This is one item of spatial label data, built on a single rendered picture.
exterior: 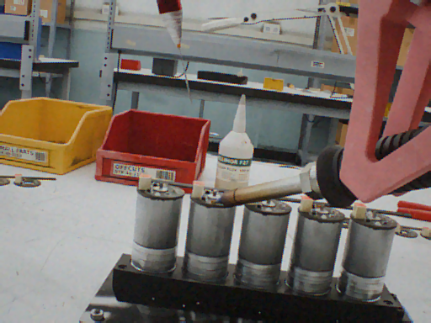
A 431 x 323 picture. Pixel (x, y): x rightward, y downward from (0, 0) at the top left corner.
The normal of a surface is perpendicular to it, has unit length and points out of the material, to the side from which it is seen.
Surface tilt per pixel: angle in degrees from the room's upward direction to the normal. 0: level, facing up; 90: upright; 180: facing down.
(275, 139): 90
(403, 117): 87
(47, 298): 0
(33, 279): 0
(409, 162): 99
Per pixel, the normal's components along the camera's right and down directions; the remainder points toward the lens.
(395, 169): -0.80, 0.17
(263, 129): -0.06, 0.19
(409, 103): -0.72, 0.00
